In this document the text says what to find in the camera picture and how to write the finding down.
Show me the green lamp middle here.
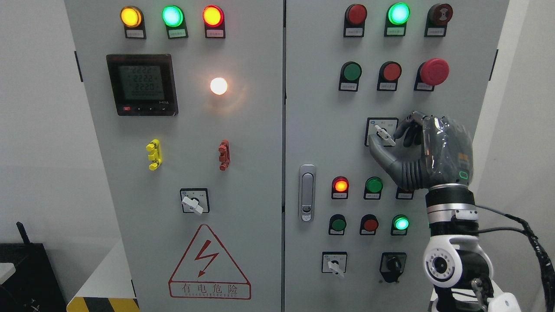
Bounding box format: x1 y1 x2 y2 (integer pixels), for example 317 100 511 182
363 176 383 200

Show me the gray rotary switch left door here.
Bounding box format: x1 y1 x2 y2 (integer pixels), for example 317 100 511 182
179 188 210 215

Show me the yellow indicator lamp top left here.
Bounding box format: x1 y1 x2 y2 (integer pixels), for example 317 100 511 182
120 6 146 39

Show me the gray rotary switch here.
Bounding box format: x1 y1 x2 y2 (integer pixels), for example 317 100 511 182
321 251 348 278
365 117 398 147

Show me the black box with antenna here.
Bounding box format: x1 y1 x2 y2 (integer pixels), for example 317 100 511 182
0 222 67 312

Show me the electric hazard warning sticker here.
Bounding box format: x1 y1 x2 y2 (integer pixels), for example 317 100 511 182
168 224 251 300

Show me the digital power meter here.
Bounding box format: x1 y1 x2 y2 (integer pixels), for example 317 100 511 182
106 54 179 116

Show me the green indicator lamp top left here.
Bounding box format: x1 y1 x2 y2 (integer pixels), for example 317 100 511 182
161 5 189 39

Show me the red emergency stop button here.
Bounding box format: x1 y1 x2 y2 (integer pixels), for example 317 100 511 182
414 58 450 91

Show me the silver door latch handle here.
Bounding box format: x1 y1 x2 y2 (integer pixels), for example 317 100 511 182
298 164 317 222

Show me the red push button upper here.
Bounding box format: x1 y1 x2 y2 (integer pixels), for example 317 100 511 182
376 61 402 91

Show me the green push button lower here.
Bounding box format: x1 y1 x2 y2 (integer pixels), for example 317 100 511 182
328 214 347 235

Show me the red lamp top right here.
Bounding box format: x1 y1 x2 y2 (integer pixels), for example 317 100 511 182
343 3 368 38

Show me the green lit lamp top right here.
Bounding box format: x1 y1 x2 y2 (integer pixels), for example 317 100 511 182
383 2 411 37

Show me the green push button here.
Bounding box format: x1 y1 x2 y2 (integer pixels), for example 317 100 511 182
328 214 347 235
338 61 362 91

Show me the black key selector switch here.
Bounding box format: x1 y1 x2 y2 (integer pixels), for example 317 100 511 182
380 252 408 283

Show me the gray robotic hand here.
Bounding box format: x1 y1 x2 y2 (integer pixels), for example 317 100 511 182
369 111 473 190

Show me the dark red buzzer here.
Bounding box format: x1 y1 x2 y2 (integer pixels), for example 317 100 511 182
424 3 453 37

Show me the green lit lamp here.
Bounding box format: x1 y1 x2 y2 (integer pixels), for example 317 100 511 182
390 214 410 236
383 2 411 37

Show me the red lit lamp middle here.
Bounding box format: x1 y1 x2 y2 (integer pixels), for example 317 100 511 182
331 176 349 200

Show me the red indicator lamp top left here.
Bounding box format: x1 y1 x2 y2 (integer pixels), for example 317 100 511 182
202 5 226 38

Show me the yellow terminal clip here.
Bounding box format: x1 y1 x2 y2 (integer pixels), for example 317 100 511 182
145 139 163 171

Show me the red push button lower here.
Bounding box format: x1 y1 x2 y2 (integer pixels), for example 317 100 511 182
359 214 379 236

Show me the red terminal clip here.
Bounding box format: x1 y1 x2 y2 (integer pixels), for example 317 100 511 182
218 140 230 171

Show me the green push button upper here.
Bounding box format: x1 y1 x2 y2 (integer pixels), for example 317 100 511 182
338 61 362 91

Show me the green lit lamp lower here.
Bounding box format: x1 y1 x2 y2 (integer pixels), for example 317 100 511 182
390 214 410 236

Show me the red push button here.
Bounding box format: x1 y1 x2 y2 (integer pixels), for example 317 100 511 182
359 214 379 236
376 61 402 91

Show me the gray electrical cabinet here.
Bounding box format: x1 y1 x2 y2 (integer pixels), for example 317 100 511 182
64 0 509 312

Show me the white glowing lamp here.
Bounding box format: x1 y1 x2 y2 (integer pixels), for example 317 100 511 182
210 77 229 96

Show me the black braided cable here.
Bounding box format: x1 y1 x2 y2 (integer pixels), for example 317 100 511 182
475 204 555 310

